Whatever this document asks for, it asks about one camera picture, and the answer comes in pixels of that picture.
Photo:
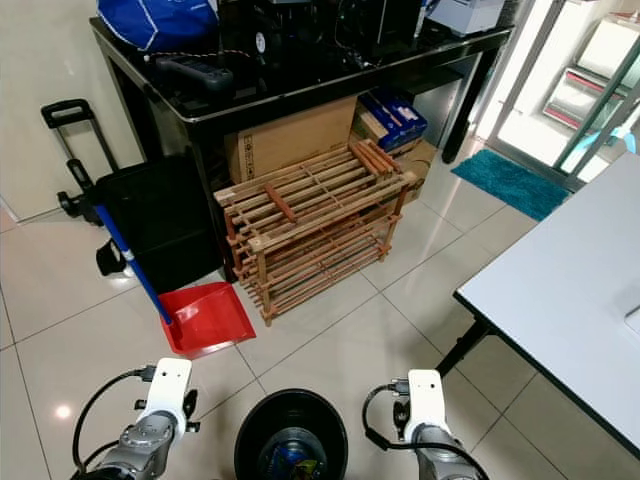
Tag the black box device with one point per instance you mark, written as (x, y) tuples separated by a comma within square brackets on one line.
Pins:
[(380, 22)]

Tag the black luggage trolley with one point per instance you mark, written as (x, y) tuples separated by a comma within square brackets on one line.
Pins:
[(170, 220)]

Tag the black electronics with fan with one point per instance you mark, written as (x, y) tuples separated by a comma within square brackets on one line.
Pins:
[(275, 32)]

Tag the blue yellow trash wrapper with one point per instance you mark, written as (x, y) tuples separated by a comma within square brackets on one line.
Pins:
[(292, 455)]

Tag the wooden slatted shoe rack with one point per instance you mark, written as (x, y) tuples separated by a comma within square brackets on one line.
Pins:
[(315, 212)]

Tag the blue printed package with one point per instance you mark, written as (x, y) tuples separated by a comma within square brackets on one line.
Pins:
[(393, 118)]

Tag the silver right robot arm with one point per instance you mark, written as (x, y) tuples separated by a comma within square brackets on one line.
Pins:
[(442, 455)]

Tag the white outdoor shelf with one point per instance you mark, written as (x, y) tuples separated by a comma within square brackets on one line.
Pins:
[(595, 70)]

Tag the white grey box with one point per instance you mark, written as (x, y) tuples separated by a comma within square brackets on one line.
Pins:
[(465, 14)]

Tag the large brown cardboard box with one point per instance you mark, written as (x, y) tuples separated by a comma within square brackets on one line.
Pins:
[(290, 138)]

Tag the small brown cardboard box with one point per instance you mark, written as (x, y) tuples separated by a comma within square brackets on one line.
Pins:
[(420, 158)]

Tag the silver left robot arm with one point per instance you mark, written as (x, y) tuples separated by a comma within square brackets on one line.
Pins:
[(145, 450)]

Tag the grey metal door frame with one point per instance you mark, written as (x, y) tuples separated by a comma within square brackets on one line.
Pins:
[(518, 60)]

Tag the black glossy desk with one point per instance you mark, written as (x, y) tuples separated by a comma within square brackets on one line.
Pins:
[(295, 92)]

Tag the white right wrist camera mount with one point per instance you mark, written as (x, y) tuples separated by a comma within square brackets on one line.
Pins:
[(424, 400)]

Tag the black power strip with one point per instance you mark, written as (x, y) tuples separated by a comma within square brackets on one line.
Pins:
[(198, 75)]

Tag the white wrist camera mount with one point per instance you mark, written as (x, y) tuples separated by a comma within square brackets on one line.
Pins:
[(168, 388), (424, 400)]

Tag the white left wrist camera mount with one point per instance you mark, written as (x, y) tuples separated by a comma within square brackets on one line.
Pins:
[(168, 388)]

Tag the white folding table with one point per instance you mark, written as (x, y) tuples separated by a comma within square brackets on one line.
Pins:
[(560, 290)]

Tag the blue fabric bag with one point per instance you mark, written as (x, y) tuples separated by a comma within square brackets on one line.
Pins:
[(155, 20)]

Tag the black round rubbish bin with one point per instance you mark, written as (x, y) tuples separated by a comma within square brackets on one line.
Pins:
[(252, 435)]

